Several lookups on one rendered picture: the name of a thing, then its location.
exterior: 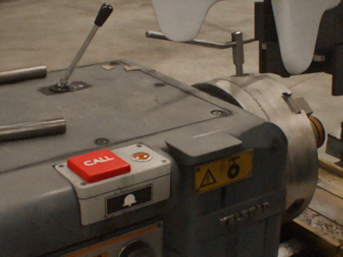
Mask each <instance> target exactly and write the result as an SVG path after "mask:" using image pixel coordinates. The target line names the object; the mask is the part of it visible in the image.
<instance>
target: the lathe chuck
mask: <svg viewBox="0 0 343 257"><path fill-rule="evenodd" d="M235 75H236V74H235ZM235 75H230V76H226V77H222V78H218V79H219V80H226V81H229V82H232V83H234V84H236V85H238V86H239V87H241V88H242V89H243V90H245V91H246V92H247V93H248V94H249V95H250V96H251V97H252V98H253V99H254V100H255V101H256V102H257V103H258V104H259V105H260V107H261V108H262V110H263V111H264V113H265V114H266V116H267V118H268V120H269V121H271V122H273V123H275V124H276V125H278V126H279V127H280V128H281V129H282V131H283V132H284V133H285V135H286V137H287V139H288V150H287V161H286V173H285V184H284V187H286V188H287V193H286V204H285V210H284V211H283V212H282V219H281V224H283V223H285V222H288V221H291V220H293V219H295V218H297V217H298V216H300V215H301V214H302V213H303V212H304V211H305V210H306V208H307V207H308V206H309V204H310V202H311V200H312V198H313V196H314V193H315V190H316V186H317V180H318V174H319V158H318V152H317V145H316V141H315V137H314V133H313V130H312V127H311V125H310V122H309V120H308V118H307V116H306V114H305V112H304V110H300V111H299V112H298V115H296V114H295V112H292V111H291V110H290V108H289V106H288V105H287V104H286V102H285V101H284V99H283V98H282V96H283V95H284V94H285V95H286V97H287V96H291V95H292V93H291V92H290V91H289V90H288V89H287V88H286V87H285V86H284V85H283V84H281V83H280V82H279V81H278V80H276V79H274V78H273V77H271V76H269V75H266V74H260V73H258V72H245V73H243V75H248V76H246V77H232V76H235ZM213 80H215V79H213ZM298 199H302V203H301V205H300V206H299V207H298V208H297V209H296V210H294V211H292V212H289V211H288V210H289V208H290V206H291V205H292V204H293V203H294V202H295V201H296V200H298Z"/></svg>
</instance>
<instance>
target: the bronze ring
mask: <svg viewBox="0 0 343 257"><path fill-rule="evenodd" d="M308 120H309V122H310V125H311V127H312V130H313V133H314V137H315V141H316V145H317V149H318V148H320V147H322V145H323V144H324V142H325V136H326V135H325V129H324V127H323V125H322V123H321V122H320V121H319V120H318V119H317V118H316V117H314V116H309V118H308Z"/></svg>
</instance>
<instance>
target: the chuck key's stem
mask: <svg viewBox="0 0 343 257"><path fill-rule="evenodd" d="M233 40H234V41H236V42H237V45H236V46H235V47H232V55H233V64H234V65H235V67H236V77H242V76H244V75H243V66H242V65H243V64H244V52H243V38H242V31H236V32H232V33H231V41H233Z"/></svg>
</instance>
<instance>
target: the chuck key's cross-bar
mask: <svg viewBox="0 0 343 257"><path fill-rule="evenodd" d="M145 36H146V37H147V38H153V39H160V40H166V41H171V40H169V39H168V38H166V37H165V36H164V35H163V34H162V33H160V32H154V31H146V33H145ZM255 41H257V40H254V36H250V37H246V38H243V44H247V43H251V42H255ZM172 42H174V41H172ZM179 43H185V44H191V45H197V46H204V47H210V48H216V49H227V48H231V47H235V46H236V45H237V42H236V41H234V40H233V41H229V42H225V43H219V42H213V41H207V40H202V39H195V38H194V39H192V40H190V41H186V42H179Z"/></svg>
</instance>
